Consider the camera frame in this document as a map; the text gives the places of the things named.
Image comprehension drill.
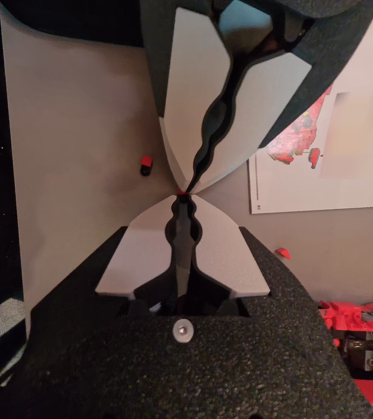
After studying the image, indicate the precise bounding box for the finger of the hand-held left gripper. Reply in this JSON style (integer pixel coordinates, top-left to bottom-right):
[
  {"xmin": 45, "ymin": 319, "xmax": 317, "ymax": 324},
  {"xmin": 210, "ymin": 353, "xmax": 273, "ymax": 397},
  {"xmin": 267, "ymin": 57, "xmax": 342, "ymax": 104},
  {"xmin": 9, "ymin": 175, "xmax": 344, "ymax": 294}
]
[
  {"xmin": 189, "ymin": 50, "xmax": 313, "ymax": 194},
  {"xmin": 159, "ymin": 7, "xmax": 232, "ymax": 192}
]

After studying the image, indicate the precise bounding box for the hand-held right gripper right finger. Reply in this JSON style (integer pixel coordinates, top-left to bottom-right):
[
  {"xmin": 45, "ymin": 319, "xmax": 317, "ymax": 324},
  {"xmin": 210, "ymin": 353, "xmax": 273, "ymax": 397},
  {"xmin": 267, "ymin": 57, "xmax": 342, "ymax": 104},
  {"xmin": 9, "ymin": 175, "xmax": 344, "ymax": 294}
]
[{"xmin": 186, "ymin": 195, "xmax": 271, "ymax": 300}]

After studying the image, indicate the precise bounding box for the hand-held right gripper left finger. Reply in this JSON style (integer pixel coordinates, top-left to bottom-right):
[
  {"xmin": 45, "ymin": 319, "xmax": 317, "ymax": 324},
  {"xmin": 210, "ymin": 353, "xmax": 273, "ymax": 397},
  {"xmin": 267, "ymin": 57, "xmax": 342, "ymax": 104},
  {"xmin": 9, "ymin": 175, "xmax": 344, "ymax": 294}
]
[{"xmin": 94, "ymin": 195, "xmax": 184, "ymax": 300}]

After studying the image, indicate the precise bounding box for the lego instruction sheet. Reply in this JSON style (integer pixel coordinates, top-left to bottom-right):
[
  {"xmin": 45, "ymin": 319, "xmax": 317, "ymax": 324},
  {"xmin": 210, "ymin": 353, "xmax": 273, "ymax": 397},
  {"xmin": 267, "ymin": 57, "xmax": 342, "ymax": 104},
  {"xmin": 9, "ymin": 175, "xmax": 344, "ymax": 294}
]
[{"xmin": 247, "ymin": 13, "xmax": 373, "ymax": 215}]

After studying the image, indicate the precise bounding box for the red lego car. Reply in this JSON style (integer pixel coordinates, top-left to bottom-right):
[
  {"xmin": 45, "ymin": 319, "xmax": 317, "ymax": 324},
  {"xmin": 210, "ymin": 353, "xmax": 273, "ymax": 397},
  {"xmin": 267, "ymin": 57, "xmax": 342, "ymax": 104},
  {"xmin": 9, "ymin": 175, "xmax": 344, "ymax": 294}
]
[{"xmin": 318, "ymin": 301, "xmax": 373, "ymax": 405}]

